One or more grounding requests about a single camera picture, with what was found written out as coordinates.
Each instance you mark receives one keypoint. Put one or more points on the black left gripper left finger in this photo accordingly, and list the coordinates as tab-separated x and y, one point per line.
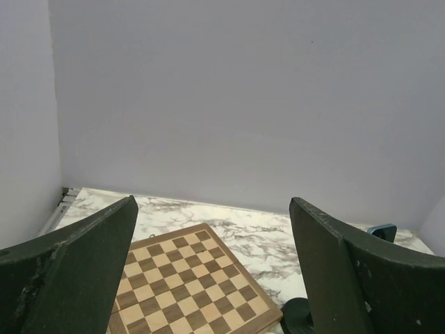
66	281

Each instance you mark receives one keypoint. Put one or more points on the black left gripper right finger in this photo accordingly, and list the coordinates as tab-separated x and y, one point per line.
358	283

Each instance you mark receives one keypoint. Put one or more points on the teal phone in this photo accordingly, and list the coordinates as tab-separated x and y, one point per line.
385	232

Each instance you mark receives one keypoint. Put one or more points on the black phone stand ribbed base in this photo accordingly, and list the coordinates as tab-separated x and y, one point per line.
297	317

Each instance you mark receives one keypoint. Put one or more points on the wooden chessboard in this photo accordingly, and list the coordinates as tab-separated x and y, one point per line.
188	281

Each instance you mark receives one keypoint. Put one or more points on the aluminium table edge rail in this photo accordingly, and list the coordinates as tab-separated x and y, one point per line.
68	197

